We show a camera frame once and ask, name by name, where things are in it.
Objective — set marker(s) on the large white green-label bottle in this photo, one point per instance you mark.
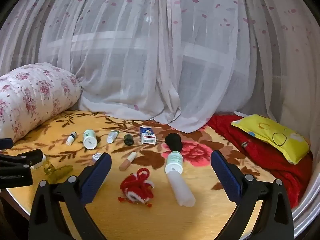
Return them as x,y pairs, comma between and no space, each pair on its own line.
177,177

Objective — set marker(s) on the small white container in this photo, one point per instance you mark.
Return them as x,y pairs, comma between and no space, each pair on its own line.
40,163

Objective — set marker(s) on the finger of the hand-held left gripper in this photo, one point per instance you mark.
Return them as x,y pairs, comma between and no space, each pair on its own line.
6,143
22,158

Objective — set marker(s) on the black fuzzy sock ball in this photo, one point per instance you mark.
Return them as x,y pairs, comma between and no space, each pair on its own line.
175,142

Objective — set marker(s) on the blue white cardboard box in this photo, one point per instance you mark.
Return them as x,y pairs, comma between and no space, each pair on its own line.
148,135

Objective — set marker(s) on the small white blue cap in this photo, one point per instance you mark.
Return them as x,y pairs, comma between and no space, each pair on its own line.
95,157

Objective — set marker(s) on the red knit blanket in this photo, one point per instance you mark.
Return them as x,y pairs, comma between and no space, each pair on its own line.
270,160

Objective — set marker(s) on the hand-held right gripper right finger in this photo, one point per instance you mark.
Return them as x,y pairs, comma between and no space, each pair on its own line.
225,175

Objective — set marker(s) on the yellow-green plastic clip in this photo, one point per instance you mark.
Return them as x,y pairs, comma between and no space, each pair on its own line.
57,172

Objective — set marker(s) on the white bed frame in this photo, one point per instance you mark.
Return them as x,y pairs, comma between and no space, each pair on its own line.
307,200

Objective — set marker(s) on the yellow patterned small pillow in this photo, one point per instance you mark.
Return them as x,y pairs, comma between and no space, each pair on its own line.
277,136

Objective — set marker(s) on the white green-label jar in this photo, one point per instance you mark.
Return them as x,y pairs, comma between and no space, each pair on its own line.
90,140

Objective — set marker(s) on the small white squeeze tube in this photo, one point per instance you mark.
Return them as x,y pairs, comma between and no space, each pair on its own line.
111,137

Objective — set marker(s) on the white sheer petal-print curtain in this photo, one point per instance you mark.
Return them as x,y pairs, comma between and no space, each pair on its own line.
155,55

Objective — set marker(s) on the pink floral white pillow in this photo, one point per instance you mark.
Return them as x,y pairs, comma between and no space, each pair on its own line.
35,97

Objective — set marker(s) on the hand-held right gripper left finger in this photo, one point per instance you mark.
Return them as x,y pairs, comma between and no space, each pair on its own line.
98,175

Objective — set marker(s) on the red white yarn ornament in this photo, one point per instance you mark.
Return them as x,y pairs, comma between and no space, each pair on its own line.
137,185

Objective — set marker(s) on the small white black-band bottle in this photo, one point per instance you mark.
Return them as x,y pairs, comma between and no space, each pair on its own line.
71,138

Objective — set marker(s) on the beige concealer tube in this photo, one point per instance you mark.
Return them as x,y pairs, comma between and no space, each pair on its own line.
127,161

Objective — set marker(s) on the dark green bottle cap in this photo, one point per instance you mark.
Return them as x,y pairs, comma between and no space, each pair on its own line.
128,140

